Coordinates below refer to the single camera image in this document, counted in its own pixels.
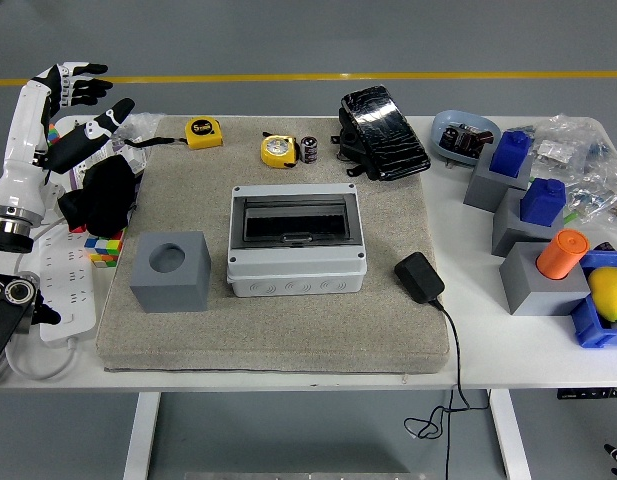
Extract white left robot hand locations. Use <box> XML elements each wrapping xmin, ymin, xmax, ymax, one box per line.
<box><xmin>0</xmin><ymin>62</ymin><xmax>137</xmax><ymax>224</ymax></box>

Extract smoky transparent box lid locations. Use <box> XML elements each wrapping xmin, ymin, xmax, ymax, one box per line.
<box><xmin>242</xmin><ymin>196</ymin><xmax>348</xmax><ymax>246</ymax></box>

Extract orange cylinder battery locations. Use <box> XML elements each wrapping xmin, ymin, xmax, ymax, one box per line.
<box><xmin>536</xmin><ymin>229</ymin><xmax>591</xmax><ymax>280</ymax></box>

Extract blue battery block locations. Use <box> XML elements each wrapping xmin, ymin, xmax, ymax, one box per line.
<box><xmin>519</xmin><ymin>178</ymin><xmax>567</xmax><ymax>225</ymax></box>
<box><xmin>489</xmin><ymin>130</ymin><xmax>533</xmax><ymax>179</ymax></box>

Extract black table control panel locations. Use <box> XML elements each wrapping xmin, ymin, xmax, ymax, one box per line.
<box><xmin>556</xmin><ymin>387</ymin><xmax>617</xmax><ymax>401</ymax></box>

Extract black cloth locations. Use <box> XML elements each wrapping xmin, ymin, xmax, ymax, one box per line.
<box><xmin>56</xmin><ymin>153</ymin><xmax>142</xmax><ymax>237</ymax></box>

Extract white table leg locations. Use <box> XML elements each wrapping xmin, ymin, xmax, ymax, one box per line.
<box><xmin>489</xmin><ymin>389</ymin><xmax>532</xmax><ymax>480</ymax></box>
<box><xmin>122</xmin><ymin>392</ymin><xmax>162</xmax><ymax>480</ymax></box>

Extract blue plastic bin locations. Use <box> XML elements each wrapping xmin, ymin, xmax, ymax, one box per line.
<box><xmin>569</xmin><ymin>249</ymin><xmax>617</xmax><ymax>349</ymax></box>

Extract white power strip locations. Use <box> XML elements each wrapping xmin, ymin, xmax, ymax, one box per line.
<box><xmin>37</xmin><ymin>230</ymin><xmax>98</xmax><ymax>344</ymax></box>

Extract yellow lemon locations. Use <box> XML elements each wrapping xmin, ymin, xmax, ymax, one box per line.
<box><xmin>587</xmin><ymin>266</ymin><xmax>617</xmax><ymax>322</ymax></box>

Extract grey holder block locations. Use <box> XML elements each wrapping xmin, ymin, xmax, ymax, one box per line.
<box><xmin>491</xmin><ymin>188</ymin><xmax>567</xmax><ymax>258</ymax></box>
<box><xmin>462</xmin><ymin>149</ymin><xmax>534</xmax><ymax>214</ymax></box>
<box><xmin>498</xmin><ymin>242</ymin><xmax>592</xmax><ymax>317</ymax></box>

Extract grey block with round hole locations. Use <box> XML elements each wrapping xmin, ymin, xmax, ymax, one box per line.
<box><xmin>129</xmin><ymin>230</ymin><xmax>212</xmax><ymax>315</ymax></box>

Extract yellow tape measure round face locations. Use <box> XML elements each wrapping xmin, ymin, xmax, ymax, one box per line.
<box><xmin>260</xmin><ymin>133</ymin><xmax>300</xmax><ymax>170</ymax></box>

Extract black power adapter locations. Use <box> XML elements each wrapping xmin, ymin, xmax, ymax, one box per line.
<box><xmin>393</xmin><ymin>251</ymin><xmax>446</xmax><ymax>304</ymax></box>

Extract clear bag of small parts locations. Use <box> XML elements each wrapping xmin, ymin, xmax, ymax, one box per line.
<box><xmin>537</xmin><ymin>113</ymin><xmax>617</xmax><ymax>224</ymax></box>

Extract clear bag of white parts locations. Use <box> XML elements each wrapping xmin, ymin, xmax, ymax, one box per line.
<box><xmin>532</xmin><ymin>138</ymin><xmax>577</xmax><ymax>166</ymax></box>

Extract grey-brown mat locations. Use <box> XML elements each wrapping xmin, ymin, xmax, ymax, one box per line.
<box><xmin>95</xmin><ymin>115</ymin><xmax>450</xmax><ymax>375</ymax></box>

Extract dark electronic parts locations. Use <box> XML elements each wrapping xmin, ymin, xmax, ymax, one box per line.
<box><xmin>439</xmin><ymin>123</ymin><xmax>494</xmax><ymax>160</ymax></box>

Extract black foot pedal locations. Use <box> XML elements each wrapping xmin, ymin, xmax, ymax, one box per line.
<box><xmin>330</xmin><ymin>85</ymin><xmax>432</xmax><ymax>182</ymax></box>

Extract light blue bowl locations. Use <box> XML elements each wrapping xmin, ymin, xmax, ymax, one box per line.
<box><xmin>431</xmin><ymin>109</ymin><xmax>502</xmax><ymax>168</ymax></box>

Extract white rail module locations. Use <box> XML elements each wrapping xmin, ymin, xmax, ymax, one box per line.
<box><xmin>115</xmin><ymin>144</ymin><xmax>149</xmax><ymax>174</ymax></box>

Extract yellow tape measure with strap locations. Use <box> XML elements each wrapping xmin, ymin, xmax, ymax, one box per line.
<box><xmin>123</xmin><ymin>117</ymin><xmax>224</xmax><ymax>150</ymax></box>

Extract black adapter cord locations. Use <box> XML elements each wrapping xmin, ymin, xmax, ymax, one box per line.
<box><xmin>403</xmin><ymin>297</ymin><xmax>491</xmax><ymax>441</ymax></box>

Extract grey electrical enclosure box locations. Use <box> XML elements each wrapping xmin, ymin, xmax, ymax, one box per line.
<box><xmin>225</xmin><ymin>183</ymin><xmax>368</xmax><ymax>299</ymax></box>

